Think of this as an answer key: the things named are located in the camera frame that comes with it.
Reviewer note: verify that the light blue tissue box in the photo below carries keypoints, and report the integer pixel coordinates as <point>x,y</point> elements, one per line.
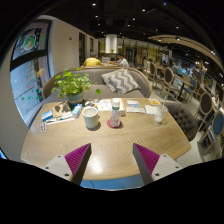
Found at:
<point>77,110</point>

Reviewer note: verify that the clear plastic water bottle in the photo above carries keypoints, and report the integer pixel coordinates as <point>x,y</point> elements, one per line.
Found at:
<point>115,117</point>

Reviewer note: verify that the grey backed wooden chair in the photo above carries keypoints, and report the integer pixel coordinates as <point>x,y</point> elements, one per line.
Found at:
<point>204,109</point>

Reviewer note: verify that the blue card box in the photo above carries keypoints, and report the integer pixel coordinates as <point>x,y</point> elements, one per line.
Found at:
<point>46,116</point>

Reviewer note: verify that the red round coaster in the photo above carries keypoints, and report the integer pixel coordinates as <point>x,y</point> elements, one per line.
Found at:
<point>114,127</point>

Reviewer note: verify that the blue backed wooden chair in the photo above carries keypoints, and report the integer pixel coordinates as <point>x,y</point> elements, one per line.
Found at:
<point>210,141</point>

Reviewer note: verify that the person in white shirt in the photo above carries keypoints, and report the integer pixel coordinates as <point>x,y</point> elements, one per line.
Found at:
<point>121,62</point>

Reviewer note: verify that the white napkin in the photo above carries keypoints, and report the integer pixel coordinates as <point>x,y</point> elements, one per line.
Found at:
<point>151,110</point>

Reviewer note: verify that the green potted plant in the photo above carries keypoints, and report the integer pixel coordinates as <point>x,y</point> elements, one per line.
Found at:
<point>72,85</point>

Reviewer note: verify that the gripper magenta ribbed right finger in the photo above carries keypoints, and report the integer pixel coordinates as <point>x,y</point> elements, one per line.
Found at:
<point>146,161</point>

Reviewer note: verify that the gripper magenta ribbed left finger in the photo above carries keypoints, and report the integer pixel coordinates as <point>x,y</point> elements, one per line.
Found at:
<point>77,161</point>

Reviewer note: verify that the white ceramic mug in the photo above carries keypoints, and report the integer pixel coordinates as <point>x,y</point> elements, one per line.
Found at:
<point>91,118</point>

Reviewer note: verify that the clear plastic cup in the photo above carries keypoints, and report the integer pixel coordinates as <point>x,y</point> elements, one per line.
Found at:
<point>160,113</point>

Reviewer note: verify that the white blue leaflet stack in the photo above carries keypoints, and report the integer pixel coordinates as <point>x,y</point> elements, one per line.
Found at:
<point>133,106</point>

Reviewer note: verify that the yellow card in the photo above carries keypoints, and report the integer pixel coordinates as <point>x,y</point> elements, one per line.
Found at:
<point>154,102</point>

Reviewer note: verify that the grey curved sofa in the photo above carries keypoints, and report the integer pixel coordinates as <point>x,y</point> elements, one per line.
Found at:
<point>100,90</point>

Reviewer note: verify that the grey tufted armchair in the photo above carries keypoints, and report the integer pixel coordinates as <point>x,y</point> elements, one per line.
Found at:
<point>180,118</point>

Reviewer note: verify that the white menu paper sheets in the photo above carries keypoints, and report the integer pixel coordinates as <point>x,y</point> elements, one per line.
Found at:
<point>106,104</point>

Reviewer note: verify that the grey chevron pillow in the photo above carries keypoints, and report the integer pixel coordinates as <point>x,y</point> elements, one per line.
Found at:
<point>120,81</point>

